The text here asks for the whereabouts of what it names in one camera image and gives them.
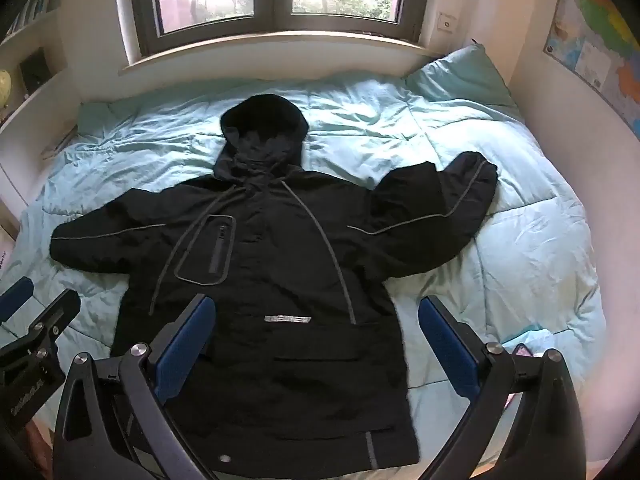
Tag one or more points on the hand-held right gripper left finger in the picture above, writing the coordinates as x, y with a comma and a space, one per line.
184, 332

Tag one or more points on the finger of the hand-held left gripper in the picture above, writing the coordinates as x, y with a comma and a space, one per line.
55, 312
15, 294

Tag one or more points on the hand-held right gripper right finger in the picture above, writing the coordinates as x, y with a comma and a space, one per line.
450, 345

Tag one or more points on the black hooded jacket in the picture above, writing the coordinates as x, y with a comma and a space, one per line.
280, 240

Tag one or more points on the light blue comforter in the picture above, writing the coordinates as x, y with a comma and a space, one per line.
125, 150

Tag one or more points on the yellow globe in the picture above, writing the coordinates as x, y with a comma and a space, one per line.
4, 89

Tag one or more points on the white bookshelf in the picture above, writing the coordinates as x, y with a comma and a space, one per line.
55, 90

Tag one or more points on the black box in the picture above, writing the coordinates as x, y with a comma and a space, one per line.
34, 71

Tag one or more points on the row of books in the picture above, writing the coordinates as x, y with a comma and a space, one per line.
35, 2

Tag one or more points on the white wall socket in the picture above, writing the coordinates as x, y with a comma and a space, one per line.
446, 22

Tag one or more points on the colourful wall map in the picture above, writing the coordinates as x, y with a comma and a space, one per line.
595, 45

